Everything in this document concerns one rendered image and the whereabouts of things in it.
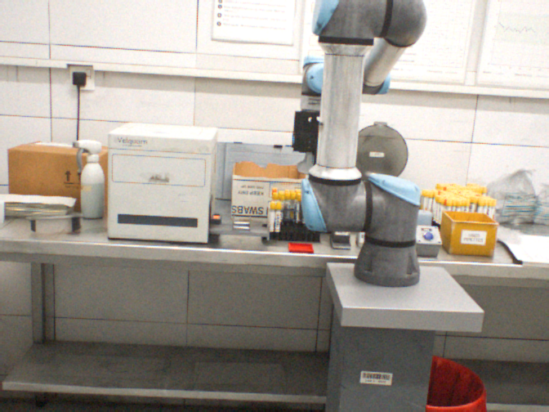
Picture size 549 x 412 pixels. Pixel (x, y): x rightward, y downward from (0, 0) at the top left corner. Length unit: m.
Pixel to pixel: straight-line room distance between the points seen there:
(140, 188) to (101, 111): 0.71
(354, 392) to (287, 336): 1.11
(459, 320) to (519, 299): 1.38
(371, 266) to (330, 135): 0.31
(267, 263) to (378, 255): 0.42
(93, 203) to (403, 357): 1.06
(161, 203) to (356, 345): 0.67
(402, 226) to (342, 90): 0.32
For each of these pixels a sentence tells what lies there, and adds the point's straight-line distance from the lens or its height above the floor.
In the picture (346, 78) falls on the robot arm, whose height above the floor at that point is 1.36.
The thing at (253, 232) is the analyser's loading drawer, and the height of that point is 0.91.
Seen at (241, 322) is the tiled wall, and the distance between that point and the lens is 2.53.
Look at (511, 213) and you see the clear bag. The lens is 2.37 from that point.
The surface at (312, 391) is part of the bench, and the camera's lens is 2.29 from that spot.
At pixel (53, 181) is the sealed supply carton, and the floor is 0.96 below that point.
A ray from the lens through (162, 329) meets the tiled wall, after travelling 2.57.
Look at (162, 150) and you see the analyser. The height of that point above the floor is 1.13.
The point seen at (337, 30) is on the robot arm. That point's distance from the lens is 1.30.
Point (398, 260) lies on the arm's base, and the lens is 1.41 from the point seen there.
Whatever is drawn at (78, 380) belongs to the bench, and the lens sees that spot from 2.35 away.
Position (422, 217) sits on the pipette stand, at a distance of 1.90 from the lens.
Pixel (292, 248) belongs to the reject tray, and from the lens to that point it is 1.76.
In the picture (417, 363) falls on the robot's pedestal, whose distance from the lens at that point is 1.47.
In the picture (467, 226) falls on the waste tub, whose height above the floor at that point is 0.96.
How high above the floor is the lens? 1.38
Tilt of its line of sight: 13 degrees down
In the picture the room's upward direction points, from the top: 4 degrees clockwise
